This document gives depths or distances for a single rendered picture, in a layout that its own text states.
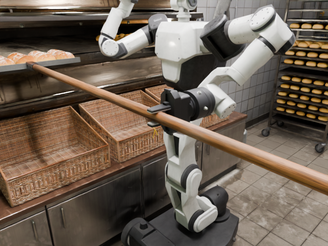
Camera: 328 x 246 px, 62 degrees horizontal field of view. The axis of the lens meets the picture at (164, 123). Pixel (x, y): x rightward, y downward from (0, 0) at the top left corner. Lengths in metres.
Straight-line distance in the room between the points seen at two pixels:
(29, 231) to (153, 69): 1.48
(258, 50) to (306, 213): 1.82
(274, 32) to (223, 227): 1.35
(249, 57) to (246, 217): 1.62
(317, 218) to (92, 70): 1.99
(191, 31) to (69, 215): 1.14
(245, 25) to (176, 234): 1.30
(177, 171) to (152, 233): 0.50
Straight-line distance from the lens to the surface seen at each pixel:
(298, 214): 2.46
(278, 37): 0.87
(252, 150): 0.54
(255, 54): 0.85
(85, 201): 1.66
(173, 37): 1.21
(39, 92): 1.90
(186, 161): 1.44
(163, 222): 1.91
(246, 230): 2.19
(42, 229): 1.62
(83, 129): 1.87
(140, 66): 2.27
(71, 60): 1.64
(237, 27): 1.01
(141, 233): 1.79
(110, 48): 1.37
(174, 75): 1.25
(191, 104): 0.75
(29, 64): 1.51
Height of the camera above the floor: 1.45
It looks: 22 degrees down
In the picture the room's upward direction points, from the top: straight up
